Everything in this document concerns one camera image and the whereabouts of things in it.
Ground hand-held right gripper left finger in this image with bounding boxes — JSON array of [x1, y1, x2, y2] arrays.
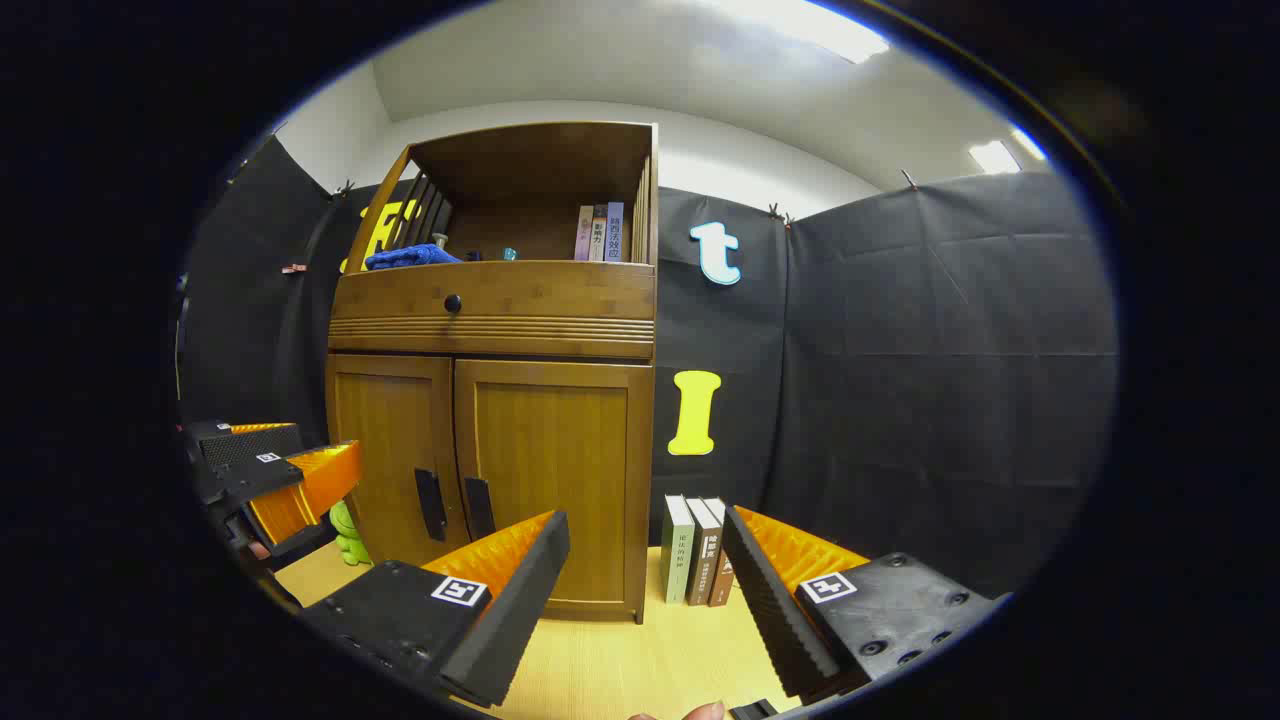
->
[[300, 510, 571, 709]]

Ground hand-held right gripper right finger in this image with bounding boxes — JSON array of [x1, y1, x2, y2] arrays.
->
[[722, 505, 1001, 701]]

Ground wooden shoe cabinet door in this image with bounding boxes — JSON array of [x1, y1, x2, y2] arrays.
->
[[330, 355, 463, 569], [455, 360, 651, 607]]

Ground wooden shoe cabinet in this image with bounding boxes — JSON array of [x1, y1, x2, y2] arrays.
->
[[325, 122, 661, 625]]

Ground wooden cabinet drawer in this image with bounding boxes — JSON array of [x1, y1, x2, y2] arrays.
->
[[330, 262, 657, 347]]

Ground dark brown book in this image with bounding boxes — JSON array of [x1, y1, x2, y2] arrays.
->
[[706, 498, 737, 608]]

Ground grey brown book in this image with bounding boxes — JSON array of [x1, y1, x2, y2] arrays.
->
[[686, 498, 724, 607]]

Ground green toy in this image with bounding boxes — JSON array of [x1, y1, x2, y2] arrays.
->
[[330, 500, 373, 567]]

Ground pale green book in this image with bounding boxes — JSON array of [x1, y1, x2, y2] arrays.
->
[[660, 494, 696, 605]]

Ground blue knitted cloth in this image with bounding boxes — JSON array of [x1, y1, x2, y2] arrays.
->
[[365, 244, 463, 271]]

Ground black backdrop cloth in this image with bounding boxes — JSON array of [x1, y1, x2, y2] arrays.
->
[[178, 135, 1119, 601]]

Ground small ceiling light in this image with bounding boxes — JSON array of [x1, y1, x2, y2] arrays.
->
[[968, 128, 1047, 176]]

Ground large ceiling light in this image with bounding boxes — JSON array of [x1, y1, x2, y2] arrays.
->
[[715, 0, 891, 64]]

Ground black door handle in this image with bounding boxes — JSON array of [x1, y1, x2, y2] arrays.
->
[[463, 477, 497, 542], [415, 468, 448, 543]]

